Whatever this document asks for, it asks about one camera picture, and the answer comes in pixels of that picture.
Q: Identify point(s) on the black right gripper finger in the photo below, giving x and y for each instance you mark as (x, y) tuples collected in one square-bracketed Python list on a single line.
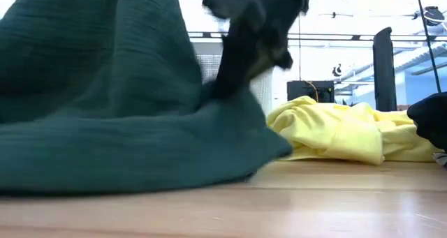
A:
[(283, 53), (241, 56)]

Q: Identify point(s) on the yellow cloth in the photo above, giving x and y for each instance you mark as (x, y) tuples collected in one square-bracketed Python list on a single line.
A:
[(331, 133)]

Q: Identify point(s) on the dark green cloth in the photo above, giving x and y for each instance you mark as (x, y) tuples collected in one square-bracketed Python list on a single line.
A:
[(104, 143)]

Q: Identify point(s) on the white perforated laundry basket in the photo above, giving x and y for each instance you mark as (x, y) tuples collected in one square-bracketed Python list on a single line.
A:
[(209, 65)]

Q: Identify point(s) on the black computer monitor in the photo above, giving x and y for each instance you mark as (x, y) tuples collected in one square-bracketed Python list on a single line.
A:
[(300, 91)]

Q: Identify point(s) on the thin black slanted pole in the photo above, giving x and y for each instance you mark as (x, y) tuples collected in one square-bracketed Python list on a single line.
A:
[(428, 39)]

